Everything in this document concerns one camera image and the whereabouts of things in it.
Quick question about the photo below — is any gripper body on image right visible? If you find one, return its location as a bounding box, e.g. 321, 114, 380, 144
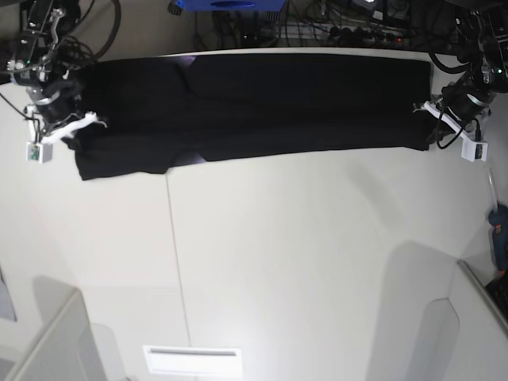
413, 81, 495, 137

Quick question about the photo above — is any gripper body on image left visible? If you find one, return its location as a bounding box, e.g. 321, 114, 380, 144
26, 87, 108, 144

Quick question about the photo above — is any black T-shirt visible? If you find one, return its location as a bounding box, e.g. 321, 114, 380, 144
68, 53, 433, 180

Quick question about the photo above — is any black robot arm on image left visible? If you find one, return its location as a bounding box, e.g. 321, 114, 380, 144
1, 1, 121, 147

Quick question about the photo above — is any black robot arm on image right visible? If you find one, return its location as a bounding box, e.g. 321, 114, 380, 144
419, 1, 507, 140

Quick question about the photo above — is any blue glue gun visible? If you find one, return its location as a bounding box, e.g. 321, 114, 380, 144
483, 167, 508, 275

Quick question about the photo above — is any black power strip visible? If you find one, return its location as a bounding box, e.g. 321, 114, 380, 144
327, 27, 405, 47

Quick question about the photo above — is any blue box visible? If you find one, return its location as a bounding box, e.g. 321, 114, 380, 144
176, 0, 286, 11

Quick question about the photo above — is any black keyboard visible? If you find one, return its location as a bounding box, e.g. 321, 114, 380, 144
486, 274, 508, 318

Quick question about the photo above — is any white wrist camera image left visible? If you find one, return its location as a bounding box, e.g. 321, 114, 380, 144
26, 142, 53, 164

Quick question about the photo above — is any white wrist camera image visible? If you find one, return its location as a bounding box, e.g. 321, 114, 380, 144
26, 142, 53, 164
461, 138, 488, 162

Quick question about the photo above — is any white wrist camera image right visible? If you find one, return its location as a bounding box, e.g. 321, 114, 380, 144
461, 138, 488, 162

